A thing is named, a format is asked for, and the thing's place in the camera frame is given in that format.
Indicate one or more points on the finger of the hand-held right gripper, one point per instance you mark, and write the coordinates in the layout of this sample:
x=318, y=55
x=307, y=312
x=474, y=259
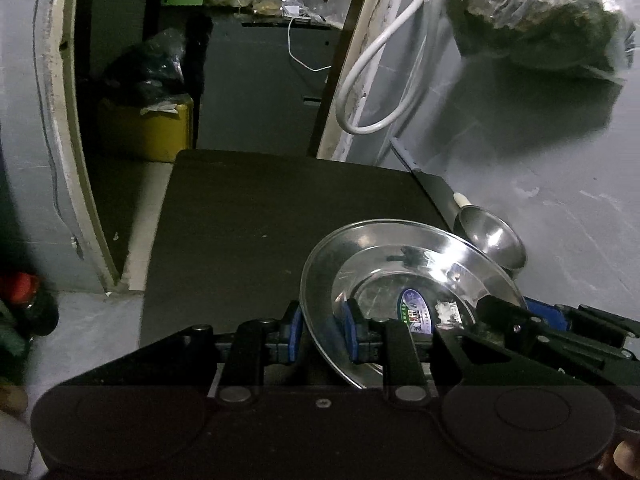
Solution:
x=505, y=317
x=547, y=314

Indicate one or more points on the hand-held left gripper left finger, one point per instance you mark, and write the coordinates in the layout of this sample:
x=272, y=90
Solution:
x=295, y=332

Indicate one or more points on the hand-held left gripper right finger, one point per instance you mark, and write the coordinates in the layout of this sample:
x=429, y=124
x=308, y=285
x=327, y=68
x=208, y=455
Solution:
x=354, y=332

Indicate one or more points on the steel plate with oval sticker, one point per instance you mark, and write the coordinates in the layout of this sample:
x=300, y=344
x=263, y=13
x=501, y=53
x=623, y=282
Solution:
x=380, y=270

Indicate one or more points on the small steel bowl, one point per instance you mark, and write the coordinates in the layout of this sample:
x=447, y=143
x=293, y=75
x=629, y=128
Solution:
x=492, y=237

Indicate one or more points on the person's right hand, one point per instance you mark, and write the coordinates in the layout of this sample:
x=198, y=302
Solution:
x=627, y=462

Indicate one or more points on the dark cabinet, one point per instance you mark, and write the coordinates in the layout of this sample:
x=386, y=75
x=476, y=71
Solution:
x=260, y=90

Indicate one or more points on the yellow bin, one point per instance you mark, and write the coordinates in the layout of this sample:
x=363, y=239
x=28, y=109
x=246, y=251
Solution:
x=145, y=130

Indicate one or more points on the red capped bottle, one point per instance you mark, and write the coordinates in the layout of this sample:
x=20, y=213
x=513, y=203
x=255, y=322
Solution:
x=30, y=300

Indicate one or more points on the dark green container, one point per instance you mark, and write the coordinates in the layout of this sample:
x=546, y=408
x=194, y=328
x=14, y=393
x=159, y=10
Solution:
x=10, y=340

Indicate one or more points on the clear bag of greens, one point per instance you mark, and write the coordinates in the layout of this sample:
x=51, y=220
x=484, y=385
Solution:
x=540, y=10

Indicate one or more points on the black trash bag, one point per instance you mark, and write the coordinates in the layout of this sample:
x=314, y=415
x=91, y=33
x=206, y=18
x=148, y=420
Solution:
x=145, y=67

